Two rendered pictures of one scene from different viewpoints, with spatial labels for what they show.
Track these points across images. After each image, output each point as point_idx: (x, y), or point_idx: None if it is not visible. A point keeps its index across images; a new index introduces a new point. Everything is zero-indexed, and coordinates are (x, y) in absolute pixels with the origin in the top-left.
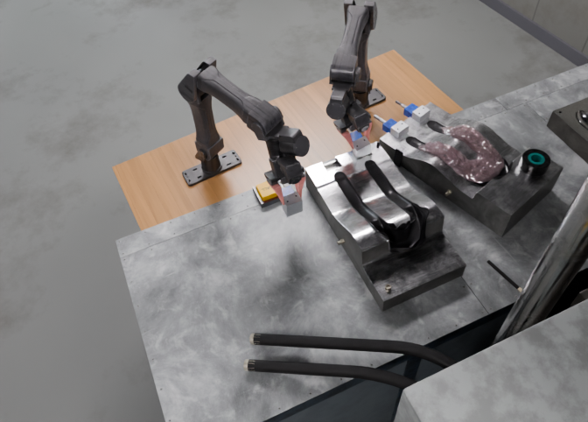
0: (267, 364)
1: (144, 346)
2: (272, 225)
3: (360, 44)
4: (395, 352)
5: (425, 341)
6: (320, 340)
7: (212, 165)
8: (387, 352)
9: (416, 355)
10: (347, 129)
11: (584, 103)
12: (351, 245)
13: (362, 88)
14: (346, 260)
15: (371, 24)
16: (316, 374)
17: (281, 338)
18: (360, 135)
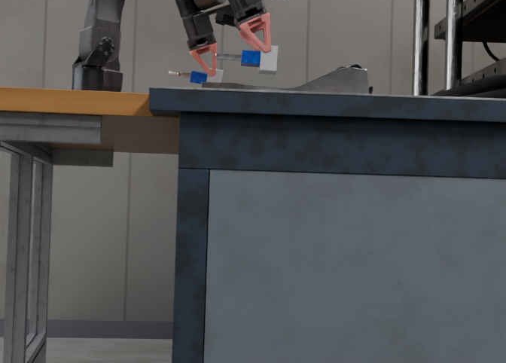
0: (469, 95)
1: (388, 94)
2: None
3: (119, 12)
4: (494, 82)
5: None
6: (457, 86)
7: (103, 82)
8: (491, 85)
9: (503, 80)
10: (181, 72)
11: None
12: (341, 92)
13: (118, 84)
14: None
15: None
16: (495, 96)
17: (439, 93)
18: (201, 71)
